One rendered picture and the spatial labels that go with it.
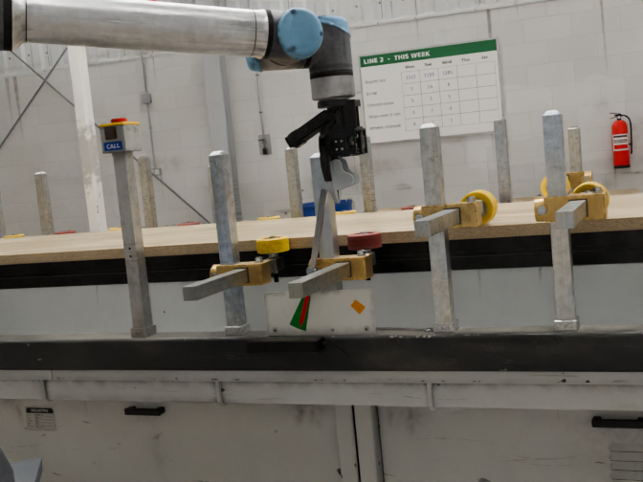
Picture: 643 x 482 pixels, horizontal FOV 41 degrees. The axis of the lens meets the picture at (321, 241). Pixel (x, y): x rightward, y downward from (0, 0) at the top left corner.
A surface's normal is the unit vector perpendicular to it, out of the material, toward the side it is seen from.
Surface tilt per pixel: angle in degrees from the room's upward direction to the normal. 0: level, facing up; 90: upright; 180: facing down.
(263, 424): 90
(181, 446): 90
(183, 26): 95
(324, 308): 90
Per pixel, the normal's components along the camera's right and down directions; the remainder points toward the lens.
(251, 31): 0.34, 0.15
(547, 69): -0.29, 0.12
